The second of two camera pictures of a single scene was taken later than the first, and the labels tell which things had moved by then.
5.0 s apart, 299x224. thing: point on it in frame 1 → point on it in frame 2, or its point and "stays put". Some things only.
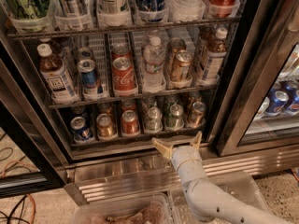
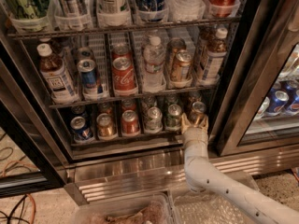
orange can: [196, 114] stays put
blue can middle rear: [84, 53] stays put
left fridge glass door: [29, 164] stays put
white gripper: [184, 155] → [195, 134]
